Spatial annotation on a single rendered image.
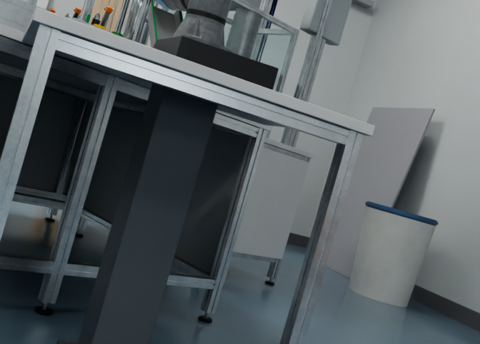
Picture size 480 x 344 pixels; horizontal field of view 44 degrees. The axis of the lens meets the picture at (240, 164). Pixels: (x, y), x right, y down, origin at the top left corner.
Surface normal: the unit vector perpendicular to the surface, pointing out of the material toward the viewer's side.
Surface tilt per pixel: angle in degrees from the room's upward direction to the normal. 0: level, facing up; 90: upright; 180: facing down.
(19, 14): 90
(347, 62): 90
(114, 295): 90
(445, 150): 90
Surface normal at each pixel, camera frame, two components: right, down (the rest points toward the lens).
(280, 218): 0.64, 0.18
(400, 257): 0.03, 0.07
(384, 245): -0.46, -0.07
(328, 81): 0.37, 0.11
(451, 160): -0.88, -0.26
